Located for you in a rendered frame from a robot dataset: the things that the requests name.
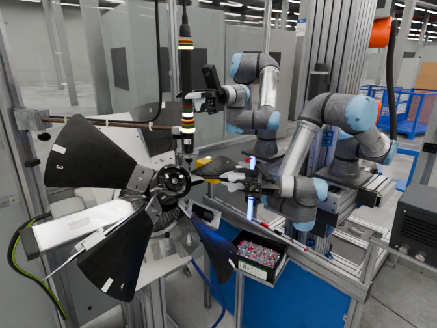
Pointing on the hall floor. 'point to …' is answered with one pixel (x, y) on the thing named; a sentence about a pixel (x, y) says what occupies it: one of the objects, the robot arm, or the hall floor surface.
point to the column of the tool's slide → (32, 192)
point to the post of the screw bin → (238, 300)
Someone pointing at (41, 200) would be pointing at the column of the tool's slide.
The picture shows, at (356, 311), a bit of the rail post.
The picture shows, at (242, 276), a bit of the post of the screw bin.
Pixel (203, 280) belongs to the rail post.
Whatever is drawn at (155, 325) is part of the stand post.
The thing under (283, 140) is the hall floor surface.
